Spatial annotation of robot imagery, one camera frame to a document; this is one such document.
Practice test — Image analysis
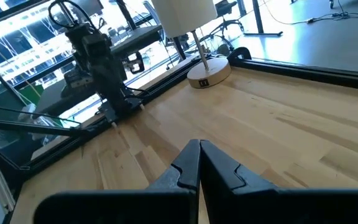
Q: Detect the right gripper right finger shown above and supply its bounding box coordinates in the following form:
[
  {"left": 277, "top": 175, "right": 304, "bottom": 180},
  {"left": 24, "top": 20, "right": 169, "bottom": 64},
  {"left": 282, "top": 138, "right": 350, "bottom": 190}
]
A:
[{"left": 200, "top": 139, "right": 358, "bottom": 224}]

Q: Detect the black floor fan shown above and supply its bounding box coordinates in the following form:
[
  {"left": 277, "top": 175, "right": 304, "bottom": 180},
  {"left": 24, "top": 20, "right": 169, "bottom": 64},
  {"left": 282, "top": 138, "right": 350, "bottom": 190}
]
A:
[{"left": 202, "top": 18, "right": 245, "bottom": 58}]

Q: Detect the black office chair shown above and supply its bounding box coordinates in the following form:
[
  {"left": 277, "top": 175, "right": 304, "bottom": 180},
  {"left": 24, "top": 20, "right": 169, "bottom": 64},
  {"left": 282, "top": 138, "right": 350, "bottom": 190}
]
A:
[{"left": 214, "top": 0, "right": 245, "bottom": 32}]

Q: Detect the white shade table lamp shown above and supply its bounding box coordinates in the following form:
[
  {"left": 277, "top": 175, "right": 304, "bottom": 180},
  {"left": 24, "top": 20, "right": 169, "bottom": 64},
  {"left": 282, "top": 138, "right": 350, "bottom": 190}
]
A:
[{"left": 150, "top": 0, "right": 232, "bottom": 90}]

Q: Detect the black aluminium table frame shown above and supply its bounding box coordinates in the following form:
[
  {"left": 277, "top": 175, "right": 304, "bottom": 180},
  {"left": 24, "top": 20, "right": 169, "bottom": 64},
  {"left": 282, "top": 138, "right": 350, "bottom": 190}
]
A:
[{"left": 0, "top": 46, "right": 358, "bottom": 224}]

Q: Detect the grey desk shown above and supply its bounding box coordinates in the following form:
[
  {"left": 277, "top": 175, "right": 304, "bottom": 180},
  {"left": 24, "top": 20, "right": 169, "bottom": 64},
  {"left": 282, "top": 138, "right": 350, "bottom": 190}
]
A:
[{"left": 110, "top": 24, "right": 188, "bottom": 62}]

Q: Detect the floor cable bundle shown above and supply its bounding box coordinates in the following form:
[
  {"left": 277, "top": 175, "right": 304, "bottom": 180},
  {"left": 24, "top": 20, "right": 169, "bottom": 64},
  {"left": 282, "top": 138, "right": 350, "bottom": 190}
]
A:
[{"left": 261, "top": 0, "right": 358, "bottom": 26}]

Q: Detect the black frame clamp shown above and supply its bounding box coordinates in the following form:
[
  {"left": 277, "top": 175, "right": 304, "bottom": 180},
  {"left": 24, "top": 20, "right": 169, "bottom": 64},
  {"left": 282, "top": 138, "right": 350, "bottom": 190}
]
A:
[{"left": 227, "top": 46, "right": 252, "bottom": 68}]

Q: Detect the black desk leg stand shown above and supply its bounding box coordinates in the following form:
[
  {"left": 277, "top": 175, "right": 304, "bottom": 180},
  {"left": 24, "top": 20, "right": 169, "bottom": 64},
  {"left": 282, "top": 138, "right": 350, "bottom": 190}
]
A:
[{"left": 243, "top": 0, "right": 284, "bottom": 37}]

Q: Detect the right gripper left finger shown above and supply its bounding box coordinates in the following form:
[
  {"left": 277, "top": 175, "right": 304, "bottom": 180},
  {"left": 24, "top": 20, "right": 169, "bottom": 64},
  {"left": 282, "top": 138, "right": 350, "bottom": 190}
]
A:
[{"left": 32, "top": 139, "right": 201, "bottom": 224}]

